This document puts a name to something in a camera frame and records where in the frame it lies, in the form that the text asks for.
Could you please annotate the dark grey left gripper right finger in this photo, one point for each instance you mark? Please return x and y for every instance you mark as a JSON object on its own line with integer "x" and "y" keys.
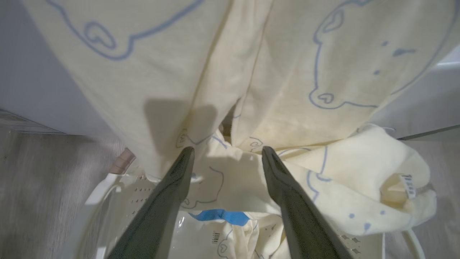
{"x": 305, "y": 230}

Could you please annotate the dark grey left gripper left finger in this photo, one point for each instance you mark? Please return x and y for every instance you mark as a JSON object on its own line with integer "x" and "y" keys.
{"x": 158, "y": 223}

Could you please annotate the clothes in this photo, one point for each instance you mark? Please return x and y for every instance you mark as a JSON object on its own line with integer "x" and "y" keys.
{"x": 161, "y": 72}

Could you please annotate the cream perforated basket brown rim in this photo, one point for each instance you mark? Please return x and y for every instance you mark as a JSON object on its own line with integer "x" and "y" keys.
{"x": 143, "y": 194}

